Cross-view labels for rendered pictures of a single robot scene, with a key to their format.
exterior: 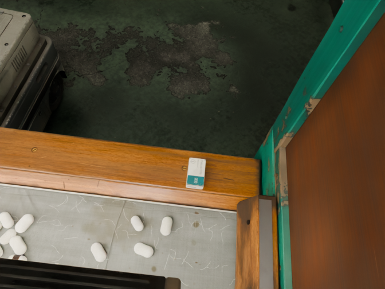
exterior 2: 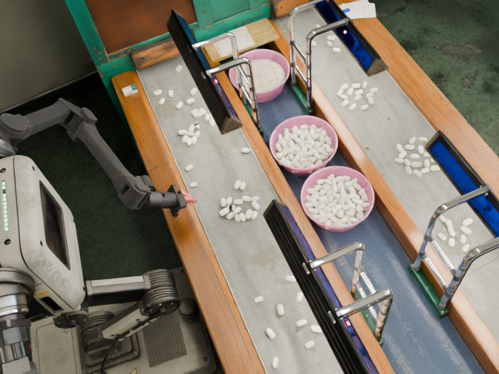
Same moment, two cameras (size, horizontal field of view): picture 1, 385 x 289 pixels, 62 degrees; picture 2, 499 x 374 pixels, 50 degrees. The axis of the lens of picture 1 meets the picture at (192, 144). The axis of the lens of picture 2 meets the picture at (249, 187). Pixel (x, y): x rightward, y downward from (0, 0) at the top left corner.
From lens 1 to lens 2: 208 cm
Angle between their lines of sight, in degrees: 47
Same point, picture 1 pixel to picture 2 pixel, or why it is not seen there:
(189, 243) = (160, 84)
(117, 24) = not seen: outside the picture
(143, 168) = (137, 108)
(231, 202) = (136, 78)
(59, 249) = (186, 119)
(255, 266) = (157, 47)
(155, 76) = not seen: hidden behind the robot
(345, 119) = (107, 11)
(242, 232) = (147, 60)
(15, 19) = (41, 323)
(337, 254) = (144, 10)
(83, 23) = not seen: outside the picture
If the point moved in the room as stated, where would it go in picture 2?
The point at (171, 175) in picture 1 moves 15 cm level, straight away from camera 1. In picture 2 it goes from (135, 99) to (102, 113)
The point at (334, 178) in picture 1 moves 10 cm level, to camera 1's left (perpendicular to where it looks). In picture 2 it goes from (123, 15) to (128, 30)
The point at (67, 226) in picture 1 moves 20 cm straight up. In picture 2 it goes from (176, 122) to (165, 89)
